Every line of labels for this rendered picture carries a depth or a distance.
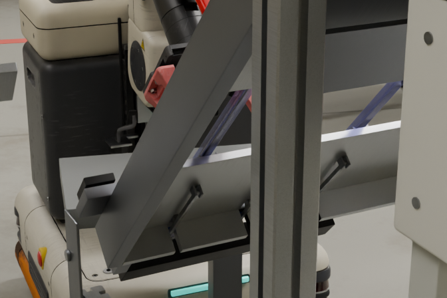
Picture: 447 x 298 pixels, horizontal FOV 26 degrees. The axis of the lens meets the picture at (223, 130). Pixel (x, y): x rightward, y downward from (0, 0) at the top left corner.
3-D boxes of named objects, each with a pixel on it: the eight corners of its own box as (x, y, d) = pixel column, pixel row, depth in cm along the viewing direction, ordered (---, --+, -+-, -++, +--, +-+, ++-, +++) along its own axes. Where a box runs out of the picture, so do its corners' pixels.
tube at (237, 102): (162, 215, 133) (159, 207, 133) (171, 213, 133) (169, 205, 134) (300, 5, 90) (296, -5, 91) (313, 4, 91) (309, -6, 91)
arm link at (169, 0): (185, -11, 124) (143, -7, 121) (198, -45, 118) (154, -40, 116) (201, 33, 121) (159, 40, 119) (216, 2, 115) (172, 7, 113)
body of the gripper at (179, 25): (249, 48, 115) (229, -3, 117) (170, 58, 110) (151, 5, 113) (232, 76, 120) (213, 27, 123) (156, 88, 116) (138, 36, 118)
